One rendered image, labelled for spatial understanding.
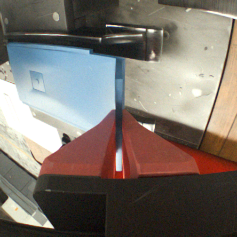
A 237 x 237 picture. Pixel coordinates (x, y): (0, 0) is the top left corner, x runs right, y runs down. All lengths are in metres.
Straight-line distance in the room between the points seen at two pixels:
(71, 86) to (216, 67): 0.14
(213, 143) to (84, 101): 0.18
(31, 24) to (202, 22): 0.16
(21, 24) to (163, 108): 0.19
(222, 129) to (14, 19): 0.27
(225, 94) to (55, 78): 0.17
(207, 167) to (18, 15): 0.28
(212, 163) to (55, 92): 0.21
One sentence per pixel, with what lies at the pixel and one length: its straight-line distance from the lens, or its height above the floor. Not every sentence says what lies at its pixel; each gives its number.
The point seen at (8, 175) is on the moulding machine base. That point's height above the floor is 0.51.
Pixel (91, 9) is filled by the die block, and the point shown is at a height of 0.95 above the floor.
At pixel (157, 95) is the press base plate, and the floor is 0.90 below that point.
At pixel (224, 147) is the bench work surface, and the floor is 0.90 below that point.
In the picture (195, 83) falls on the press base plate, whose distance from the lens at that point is 0.22.
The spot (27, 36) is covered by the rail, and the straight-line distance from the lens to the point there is 0.19.
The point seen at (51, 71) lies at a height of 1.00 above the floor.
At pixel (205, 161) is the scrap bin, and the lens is 0.27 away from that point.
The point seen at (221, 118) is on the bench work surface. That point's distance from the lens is 0.24.
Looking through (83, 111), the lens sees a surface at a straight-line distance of 0.16.
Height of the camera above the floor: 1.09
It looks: 41 degrees down
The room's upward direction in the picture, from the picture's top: 141 degrees counter-clockwise
